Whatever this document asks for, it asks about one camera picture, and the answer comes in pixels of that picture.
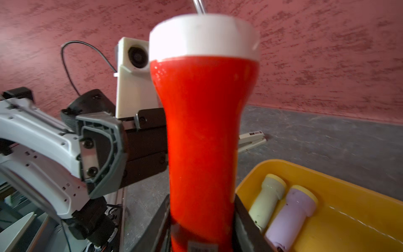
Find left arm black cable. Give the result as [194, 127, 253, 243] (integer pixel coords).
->
[60, 40, 118, 97]

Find red flashlight white head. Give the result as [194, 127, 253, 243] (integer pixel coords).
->
[149, 14, 260, 252]

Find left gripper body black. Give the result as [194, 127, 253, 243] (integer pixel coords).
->
[60, 89, 168, 199]

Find yellow plastic storage box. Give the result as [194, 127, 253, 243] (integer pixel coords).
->
[236, 160, 403, 252]

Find purple flashlight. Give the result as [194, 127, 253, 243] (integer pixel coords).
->
[264, 185, 319, 252]

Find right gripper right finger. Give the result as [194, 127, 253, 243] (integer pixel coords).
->
[232, 194, 274, 252]

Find green flashlight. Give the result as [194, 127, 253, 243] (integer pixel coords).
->
[249, 174, 287, 233]

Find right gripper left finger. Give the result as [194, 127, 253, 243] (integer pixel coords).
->
[130, 195, 172, 252]

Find right corner aluminium post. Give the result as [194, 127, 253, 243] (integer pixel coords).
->
[192, 0, 206, 15]

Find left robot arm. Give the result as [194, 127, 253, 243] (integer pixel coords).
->
[1, 87, 168, 252]

